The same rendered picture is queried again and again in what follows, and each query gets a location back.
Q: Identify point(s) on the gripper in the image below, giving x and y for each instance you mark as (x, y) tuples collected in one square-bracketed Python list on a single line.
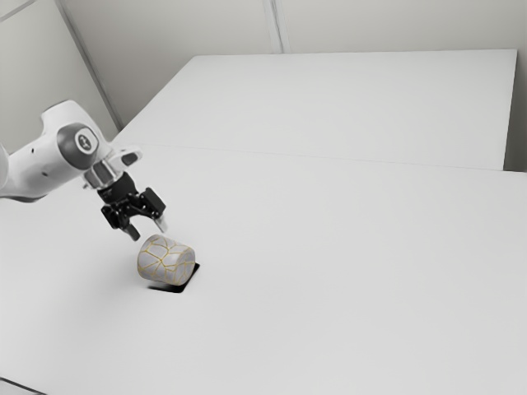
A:
[(115, 191)]

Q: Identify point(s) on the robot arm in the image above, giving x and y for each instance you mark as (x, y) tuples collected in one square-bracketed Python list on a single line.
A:
[(37, 164)]

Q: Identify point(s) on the grey mug with gold cracks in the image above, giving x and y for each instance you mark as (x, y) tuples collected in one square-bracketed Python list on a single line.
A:
[(165, 261)]

